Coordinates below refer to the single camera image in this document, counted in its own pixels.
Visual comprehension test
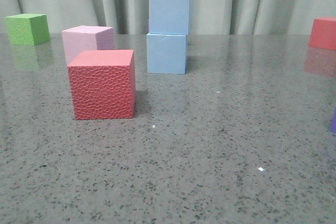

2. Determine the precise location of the light blue foam cube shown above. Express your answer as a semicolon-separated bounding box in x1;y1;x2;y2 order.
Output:
146;34;187;74

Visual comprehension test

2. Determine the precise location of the red foam cube right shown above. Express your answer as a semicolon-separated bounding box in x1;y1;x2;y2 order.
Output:
308;17;336;51

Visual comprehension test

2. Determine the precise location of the green foam cube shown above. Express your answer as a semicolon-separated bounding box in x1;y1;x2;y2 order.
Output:
5;14;50;46

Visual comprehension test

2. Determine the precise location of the purple foam cube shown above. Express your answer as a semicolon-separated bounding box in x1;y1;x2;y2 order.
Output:
147;19;150;33

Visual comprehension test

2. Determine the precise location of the red textured foam cube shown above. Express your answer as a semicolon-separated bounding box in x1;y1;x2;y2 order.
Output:
68;49;136;120

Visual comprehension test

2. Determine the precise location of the purple cube at edge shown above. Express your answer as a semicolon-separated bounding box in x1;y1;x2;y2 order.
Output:
330;110;336;133

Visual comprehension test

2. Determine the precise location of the pink foam cube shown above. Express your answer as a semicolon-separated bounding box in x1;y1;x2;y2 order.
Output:
62;25;115;64

